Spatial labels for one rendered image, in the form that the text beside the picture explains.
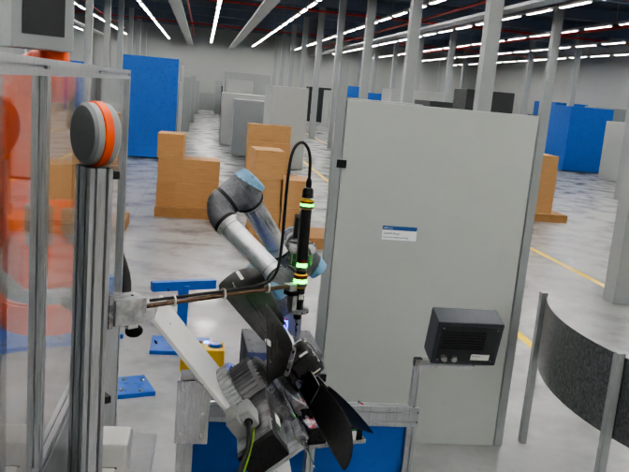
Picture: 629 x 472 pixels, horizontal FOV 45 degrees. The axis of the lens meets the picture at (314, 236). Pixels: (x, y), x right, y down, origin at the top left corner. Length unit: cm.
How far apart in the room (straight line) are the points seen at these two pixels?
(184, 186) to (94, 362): 956
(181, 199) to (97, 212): 963
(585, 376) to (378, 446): 135
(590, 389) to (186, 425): 226
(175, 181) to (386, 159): 753
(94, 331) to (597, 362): 263
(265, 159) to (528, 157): 576
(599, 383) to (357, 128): 180
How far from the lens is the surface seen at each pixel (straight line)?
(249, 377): 235
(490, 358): 304
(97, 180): 193
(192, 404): 236
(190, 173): 1153
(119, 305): 204
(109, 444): 238
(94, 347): 204
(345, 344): 445
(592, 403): 403
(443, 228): 440
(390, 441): 310
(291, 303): 243
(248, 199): 282
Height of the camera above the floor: 203
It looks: 11 degrees down
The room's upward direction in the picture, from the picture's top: 5 degrees clockwise
